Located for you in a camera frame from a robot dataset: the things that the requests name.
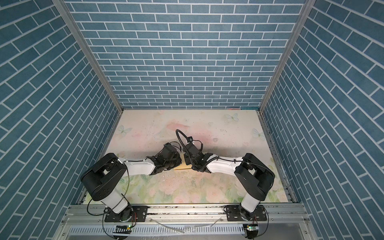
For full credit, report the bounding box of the black corrugated cable hose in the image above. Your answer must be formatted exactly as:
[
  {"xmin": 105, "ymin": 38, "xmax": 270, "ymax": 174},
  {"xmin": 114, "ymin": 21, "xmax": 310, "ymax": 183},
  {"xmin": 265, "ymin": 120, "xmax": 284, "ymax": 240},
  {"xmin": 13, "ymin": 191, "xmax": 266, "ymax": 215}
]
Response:
[{"xmin": 175, "ymin": 129, "xmax": 196, "ymax": 163}]

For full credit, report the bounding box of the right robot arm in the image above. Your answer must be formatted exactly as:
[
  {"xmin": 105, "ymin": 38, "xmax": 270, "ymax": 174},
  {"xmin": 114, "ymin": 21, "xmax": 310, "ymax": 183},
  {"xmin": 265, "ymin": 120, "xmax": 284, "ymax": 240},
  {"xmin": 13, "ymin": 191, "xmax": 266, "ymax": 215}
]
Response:
[{"xmin": 182, "ymin": 143, "xmax": 275, "ymax": 215}]

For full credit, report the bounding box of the white vented cable duct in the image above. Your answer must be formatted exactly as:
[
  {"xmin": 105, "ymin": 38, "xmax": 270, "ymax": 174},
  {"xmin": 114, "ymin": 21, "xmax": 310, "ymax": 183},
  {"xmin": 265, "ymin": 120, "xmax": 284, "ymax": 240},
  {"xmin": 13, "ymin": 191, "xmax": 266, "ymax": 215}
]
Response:
[{"xmin": 69, "ymin": 224, "xmax": 245, "ymax": 237}]

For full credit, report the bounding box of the yellow envelope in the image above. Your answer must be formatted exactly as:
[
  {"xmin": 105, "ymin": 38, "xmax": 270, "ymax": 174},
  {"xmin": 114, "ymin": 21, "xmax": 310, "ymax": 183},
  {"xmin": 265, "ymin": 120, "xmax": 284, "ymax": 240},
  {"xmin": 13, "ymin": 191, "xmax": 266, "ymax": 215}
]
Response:
[{"xmin": 174, "ymin": 153, "xmax": 192, "ymax": 171}]

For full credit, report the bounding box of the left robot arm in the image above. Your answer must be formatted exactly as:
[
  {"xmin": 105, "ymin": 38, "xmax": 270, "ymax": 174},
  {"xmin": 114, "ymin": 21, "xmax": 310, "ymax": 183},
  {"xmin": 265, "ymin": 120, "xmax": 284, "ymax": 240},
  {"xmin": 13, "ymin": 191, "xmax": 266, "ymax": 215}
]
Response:
[{"xmin": 81, "ymin": 143, "xmax": 182, "ymax": 214}]

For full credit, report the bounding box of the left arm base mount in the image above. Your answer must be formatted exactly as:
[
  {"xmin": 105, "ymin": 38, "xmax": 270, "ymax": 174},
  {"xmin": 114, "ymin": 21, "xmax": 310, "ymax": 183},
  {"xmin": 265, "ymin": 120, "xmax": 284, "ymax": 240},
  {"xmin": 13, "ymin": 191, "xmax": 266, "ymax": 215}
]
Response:
[{"xmin": 105, "ymin": 205, "xmax": 148, "ymax": 224}]

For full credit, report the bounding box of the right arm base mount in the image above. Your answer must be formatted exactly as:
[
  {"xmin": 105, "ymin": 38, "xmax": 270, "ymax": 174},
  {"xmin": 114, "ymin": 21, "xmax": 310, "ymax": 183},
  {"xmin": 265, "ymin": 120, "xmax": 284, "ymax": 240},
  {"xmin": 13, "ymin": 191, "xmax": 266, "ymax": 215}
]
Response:
[{"xmin": 223, "ymin": 205, "xmax": 268, "ymax": 222}]

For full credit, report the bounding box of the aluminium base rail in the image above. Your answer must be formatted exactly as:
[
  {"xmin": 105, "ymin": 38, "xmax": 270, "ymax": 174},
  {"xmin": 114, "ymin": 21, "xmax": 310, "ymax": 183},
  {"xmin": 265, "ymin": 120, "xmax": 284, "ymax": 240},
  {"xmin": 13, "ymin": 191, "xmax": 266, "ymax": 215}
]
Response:
[{"xmin": 54, "ymin": 203, "xmax": 317, "ymax": 240}]

